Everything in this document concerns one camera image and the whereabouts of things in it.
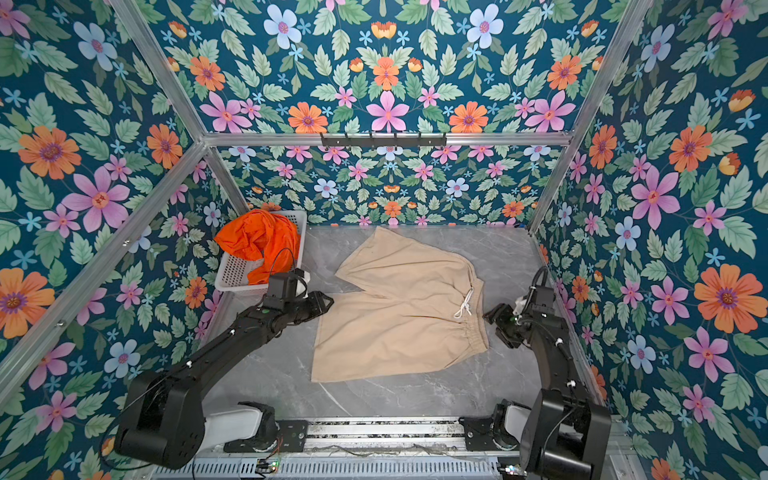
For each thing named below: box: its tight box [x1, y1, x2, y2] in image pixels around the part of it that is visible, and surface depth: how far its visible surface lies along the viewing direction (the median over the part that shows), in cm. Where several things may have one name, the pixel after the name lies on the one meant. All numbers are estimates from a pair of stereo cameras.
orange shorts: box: [214, 209, 300, 286], surface depth 103 cm
